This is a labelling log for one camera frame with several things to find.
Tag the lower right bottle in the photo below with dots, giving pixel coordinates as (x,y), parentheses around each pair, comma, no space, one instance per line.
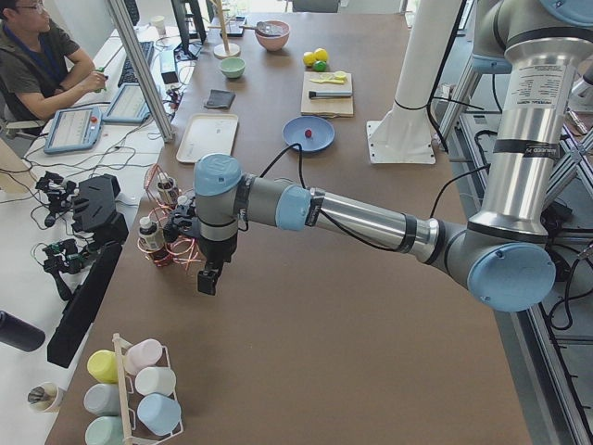
(151,239)

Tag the yellow plastic knife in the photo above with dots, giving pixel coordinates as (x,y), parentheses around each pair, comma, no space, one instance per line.
(330,80)

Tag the wooden cup stand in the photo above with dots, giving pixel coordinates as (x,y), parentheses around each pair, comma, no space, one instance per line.
(226,48)

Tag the paper cup with utensils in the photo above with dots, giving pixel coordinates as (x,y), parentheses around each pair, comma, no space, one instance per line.
(45,398)

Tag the white cup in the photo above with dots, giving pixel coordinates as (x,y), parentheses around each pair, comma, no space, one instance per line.
(154,379)

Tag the black bottle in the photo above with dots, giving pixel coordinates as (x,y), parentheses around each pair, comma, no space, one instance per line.
(19,334)

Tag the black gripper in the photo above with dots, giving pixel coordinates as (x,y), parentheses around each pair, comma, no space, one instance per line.
(219,250)

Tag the upper yellow lemon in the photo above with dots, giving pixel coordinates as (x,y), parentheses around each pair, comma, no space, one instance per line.
(309,59)

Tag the yellow lemon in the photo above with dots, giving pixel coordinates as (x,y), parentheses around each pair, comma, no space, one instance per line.
(309,59)
(321,54)

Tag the wooden cutting board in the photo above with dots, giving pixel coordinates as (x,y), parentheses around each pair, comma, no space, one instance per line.
(331,108)

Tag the green lime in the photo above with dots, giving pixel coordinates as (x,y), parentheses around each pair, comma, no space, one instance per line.
(319,66)

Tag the white wire cup rack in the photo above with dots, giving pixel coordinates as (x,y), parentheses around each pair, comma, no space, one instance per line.
(134,432)

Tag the blue plate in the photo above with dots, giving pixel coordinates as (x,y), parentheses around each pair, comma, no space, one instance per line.
(314,134)

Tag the lower left bottle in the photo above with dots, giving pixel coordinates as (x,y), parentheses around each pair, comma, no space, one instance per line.
(167,189)

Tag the mint green cup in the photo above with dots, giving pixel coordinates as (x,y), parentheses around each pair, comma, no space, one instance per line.
(104,430)

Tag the steel muddler black tip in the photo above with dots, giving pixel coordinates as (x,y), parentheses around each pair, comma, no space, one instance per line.
(329,94)

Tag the lemon half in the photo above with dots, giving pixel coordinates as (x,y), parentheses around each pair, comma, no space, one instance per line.
(340,74)

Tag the pink bowl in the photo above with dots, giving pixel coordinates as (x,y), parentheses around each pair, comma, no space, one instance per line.
(274,43)

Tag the metal ice scoop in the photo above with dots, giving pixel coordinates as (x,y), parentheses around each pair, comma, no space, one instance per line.
(265,28)

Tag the green bowl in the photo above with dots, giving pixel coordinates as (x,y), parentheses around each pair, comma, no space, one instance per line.
(232,67)

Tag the aluminium frame post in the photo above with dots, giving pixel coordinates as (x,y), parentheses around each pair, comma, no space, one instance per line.
(119,14)

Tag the blue teach pendant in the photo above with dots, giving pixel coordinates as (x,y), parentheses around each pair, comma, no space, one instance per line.
(73,129)

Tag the lower yellow lemon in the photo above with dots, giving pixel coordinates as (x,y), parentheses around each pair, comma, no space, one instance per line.
(321,54)

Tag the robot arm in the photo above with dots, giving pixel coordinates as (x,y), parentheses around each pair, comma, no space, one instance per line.
(499,254)

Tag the seated person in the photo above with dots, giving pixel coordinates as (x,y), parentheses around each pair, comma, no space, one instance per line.
(42,69)

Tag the grey cup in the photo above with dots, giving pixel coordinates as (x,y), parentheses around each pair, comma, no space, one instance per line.
(102,399)

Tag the grey folded cloth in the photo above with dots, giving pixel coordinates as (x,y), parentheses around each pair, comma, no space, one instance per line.
(219,99)

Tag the cream serving tray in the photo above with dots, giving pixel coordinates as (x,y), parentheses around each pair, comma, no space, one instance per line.
(205,134)

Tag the yellow cup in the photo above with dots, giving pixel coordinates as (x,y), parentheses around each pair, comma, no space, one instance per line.
(102,366)

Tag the pink cup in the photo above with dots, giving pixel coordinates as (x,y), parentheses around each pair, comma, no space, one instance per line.
(141,355)

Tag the blue cup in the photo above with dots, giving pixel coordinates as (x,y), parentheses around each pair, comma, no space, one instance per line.
(160,414)

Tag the copper wire bottle rack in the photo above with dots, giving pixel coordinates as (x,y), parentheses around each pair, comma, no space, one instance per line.
(184,251)

